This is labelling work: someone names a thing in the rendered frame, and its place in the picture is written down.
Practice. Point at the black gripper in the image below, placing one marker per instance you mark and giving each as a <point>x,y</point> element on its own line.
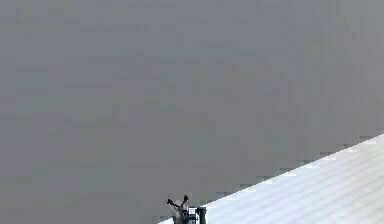
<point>183,215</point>

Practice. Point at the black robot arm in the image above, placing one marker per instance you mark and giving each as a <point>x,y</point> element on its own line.
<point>201,216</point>

